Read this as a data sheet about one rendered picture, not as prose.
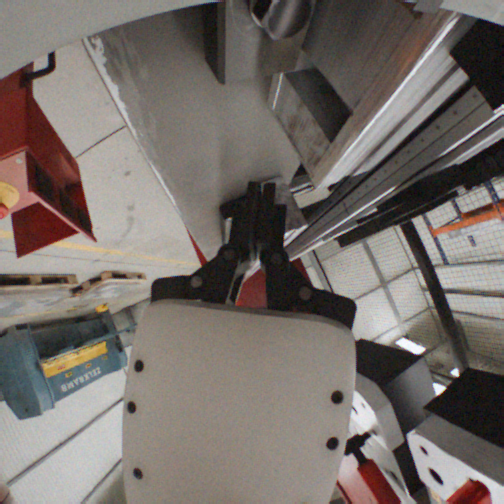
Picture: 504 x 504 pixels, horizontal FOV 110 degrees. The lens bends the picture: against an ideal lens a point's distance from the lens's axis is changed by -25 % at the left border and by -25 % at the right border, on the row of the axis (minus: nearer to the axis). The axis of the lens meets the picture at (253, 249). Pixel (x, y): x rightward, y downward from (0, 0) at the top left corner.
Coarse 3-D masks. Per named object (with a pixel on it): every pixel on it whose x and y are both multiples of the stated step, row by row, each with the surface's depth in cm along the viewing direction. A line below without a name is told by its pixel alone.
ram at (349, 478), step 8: (360, 448) 32; (352, 456) 40; (368, 456) 29; (344, 464) 54; (352, 464) 43; (344, 472) 60; (352, 472) 47; (384, 472) 25; (344, 480) 69; (352, 480) 52; (360, 480) 42; (392, 480) 23; (344, 488) 81; (352, 488) 58; (360, 488) 45; (424, 488) 19; (352, 496) 67; (360, 496) 50; (368, 496) 40; (416, 496) 18; (424, 496) 18
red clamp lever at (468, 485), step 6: (468, 480) 7; (462, 486) 7; (468, 486) 7; (474, 486) 6; (480, 486) 6; (486, 486) 6; (456, 492) 7; (462, 492) 7; (468, 492) 6; (474, 492) 6; (480, 492) 6; (486, 492) 6; (450, 498) 7; (456, 498) 6; (462, 498) 6; (468, 498) 6; (474, 498) 6; (480, 498) 6; (486, 498) 6
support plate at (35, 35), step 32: (0, 0) 1; (32, 0) 1; (64, 0) 1; (96, 0) 1; (128, 0) 1; (160, 0) 1; (192, 0) 1; (416, 0) 1; (448, 0) 1; (480, 0) 1; (0, 32) 1; (32, 32) 1; (64, 32) 1; (96, 32) 1; (0, 64) 1
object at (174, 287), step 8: (160, 280) 12; (168, 280) 12; (176, 280) 12; (184, 280) 12; (152, 288) 12; (160, 288) 12; (168, 288) 12; (176, 288) 12; (184, 288) 12; (152, 296) 12; (160, 296) 12; (168, 296) 12; (176, 296) 12; (184, 296) 12; (192, 296) 12; (200, 296) 12
